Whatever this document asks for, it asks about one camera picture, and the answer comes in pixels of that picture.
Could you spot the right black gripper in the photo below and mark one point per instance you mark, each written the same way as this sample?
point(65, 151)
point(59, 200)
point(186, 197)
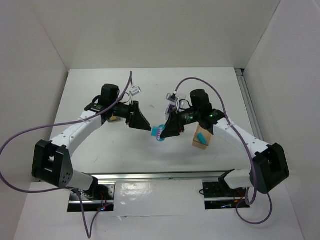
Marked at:
point(176, 122)

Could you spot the orange tinted plastic container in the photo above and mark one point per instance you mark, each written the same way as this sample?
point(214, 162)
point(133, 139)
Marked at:
point(206, 133)

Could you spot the purple rounded lego brick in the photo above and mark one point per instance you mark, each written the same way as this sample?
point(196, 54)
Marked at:
point(182, 103)

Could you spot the aluminium rail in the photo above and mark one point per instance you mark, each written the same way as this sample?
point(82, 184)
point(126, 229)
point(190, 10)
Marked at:
point(161, 175)
point(248, 104)

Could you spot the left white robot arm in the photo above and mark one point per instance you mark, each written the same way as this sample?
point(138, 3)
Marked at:
point(52, 159)

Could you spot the aluminium rail right side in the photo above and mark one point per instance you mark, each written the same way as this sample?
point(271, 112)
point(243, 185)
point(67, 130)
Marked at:
point(248, 104)

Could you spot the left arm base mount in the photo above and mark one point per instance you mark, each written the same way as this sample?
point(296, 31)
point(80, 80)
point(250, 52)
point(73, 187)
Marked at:
point(104, 198)

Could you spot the aluminium rail front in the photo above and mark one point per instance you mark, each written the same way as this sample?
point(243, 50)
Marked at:
point(161, 175)

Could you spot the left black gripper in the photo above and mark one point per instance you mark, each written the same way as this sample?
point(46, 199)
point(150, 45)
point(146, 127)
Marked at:
point(133, 114)

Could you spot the small teal square lego brick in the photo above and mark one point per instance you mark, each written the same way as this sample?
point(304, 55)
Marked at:
point(154, 131)

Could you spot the smoky grey plastic container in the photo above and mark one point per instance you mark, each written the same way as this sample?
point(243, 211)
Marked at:
point(119, 119)

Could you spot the purple sloped lego brick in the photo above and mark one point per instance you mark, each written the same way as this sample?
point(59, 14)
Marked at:
point(171, 108)

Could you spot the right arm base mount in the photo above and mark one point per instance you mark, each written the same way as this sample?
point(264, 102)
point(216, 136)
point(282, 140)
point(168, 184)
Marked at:
point(218, 197)

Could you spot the clear plastic container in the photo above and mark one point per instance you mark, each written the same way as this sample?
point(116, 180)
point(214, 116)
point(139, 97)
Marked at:
point(175, 101)

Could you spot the teal lego figure piece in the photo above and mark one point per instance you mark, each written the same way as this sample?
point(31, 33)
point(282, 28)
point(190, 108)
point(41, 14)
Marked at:
point(160, 130)

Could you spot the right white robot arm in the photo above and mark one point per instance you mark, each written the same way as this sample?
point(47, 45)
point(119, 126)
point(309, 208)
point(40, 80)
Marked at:
point(269, 164)

